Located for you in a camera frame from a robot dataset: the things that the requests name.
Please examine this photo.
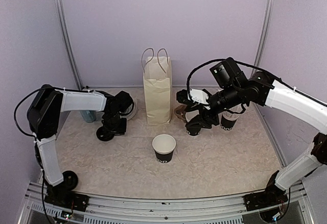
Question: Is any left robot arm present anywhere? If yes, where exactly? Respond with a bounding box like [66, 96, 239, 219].
[27, 84, 135, 206]

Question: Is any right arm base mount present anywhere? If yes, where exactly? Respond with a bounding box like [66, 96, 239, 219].
[243, 191, 288, 211]

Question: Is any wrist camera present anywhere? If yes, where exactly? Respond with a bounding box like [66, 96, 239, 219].
[176, 89, 209, 106]
[111, 91, 133, 114]

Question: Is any cream paper takeout bag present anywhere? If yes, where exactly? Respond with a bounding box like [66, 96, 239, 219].
[141, 47, 172, 125]

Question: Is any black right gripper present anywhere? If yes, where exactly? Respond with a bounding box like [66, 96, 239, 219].
[185, 82, 244, 128]

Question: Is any white wrapped straws bundle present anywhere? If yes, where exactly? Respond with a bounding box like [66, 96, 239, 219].
[223, 105, 242, 121]

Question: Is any black paper coffee cup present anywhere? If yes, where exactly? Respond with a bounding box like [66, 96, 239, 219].
[152, 134, 176, 163]

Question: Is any brown cardboard cup carrier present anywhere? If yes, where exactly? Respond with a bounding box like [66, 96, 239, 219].
[174, 104, 187, 122]

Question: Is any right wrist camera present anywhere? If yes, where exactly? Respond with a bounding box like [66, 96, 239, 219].
[176, 89, 209, 106]

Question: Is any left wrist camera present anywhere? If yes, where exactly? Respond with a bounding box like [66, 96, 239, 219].
[111, 91, 133, 114]

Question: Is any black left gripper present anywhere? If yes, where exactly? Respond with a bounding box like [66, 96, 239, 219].
[103, 111, 127, 135]

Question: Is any aluminium frame post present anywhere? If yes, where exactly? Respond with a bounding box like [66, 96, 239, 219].
[254, 0, 274, 67]
[55, 0, 83, 90]

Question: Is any black cup holding straws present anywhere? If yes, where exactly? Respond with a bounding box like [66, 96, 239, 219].
[220, 112, 239, 131]

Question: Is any right aluminium frame post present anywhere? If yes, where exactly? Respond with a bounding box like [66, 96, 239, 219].
[254, 0, 274, 67]

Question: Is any blue translucent cup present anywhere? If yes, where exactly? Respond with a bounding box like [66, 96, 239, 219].
[80, 110, 97, 123]

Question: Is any black plastic cup lid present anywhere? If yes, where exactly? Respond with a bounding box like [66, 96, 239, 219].
[96, 127, 114, 142]

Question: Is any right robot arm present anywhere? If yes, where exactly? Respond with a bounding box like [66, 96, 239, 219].
[176, 57, 326, 206]

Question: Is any left aluminium frame post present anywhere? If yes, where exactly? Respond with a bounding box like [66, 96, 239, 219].
[55, 0, 83, 90]

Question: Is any aluminium front frame rail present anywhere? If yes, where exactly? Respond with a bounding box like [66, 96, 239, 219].
[16, 182, 324, 223]

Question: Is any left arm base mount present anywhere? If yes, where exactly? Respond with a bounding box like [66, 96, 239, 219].
[44, 191, 89, 212]

